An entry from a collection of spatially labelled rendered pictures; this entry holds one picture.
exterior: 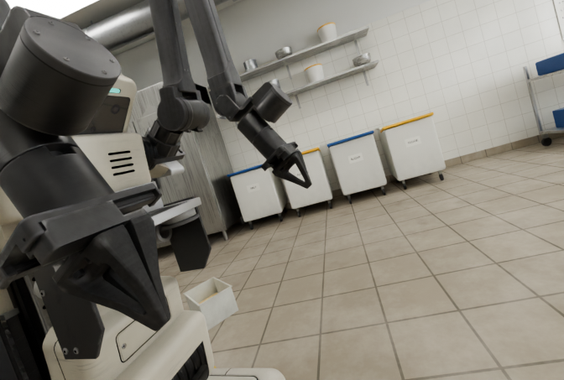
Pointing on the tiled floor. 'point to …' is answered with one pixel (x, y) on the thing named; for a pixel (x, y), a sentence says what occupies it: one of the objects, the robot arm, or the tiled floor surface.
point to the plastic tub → (212, 301)
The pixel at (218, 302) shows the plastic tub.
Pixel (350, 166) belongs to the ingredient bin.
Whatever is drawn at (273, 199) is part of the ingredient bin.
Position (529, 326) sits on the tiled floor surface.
